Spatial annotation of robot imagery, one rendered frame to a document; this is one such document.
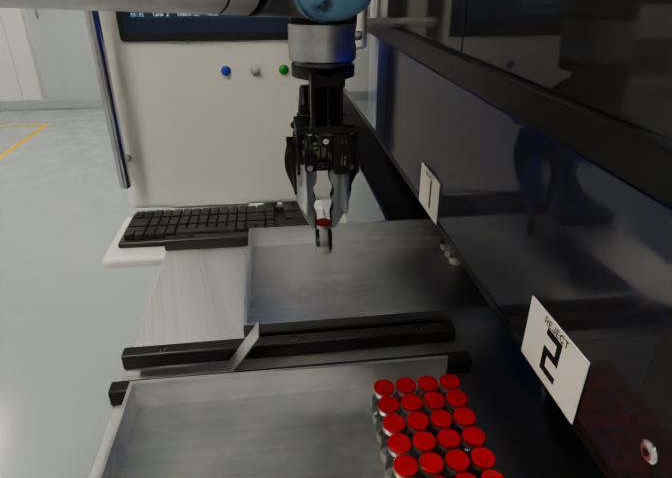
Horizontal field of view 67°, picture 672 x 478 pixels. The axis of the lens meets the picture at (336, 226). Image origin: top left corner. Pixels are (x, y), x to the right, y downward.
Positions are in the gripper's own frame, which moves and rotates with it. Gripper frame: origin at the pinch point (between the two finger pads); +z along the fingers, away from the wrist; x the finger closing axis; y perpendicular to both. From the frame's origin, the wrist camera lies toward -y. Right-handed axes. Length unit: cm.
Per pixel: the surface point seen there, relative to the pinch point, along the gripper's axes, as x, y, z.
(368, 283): 6.8, -1.3, 12.1
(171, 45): -25, -50, -16
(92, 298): -89, -138, 100
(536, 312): 15.0, 28.7, -3.7
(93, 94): -189, -504, 86
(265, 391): -8.4, 19.2, 11.5
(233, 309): -12.7, 2.4, 12.4
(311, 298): -1.9, 1.5, 12.1
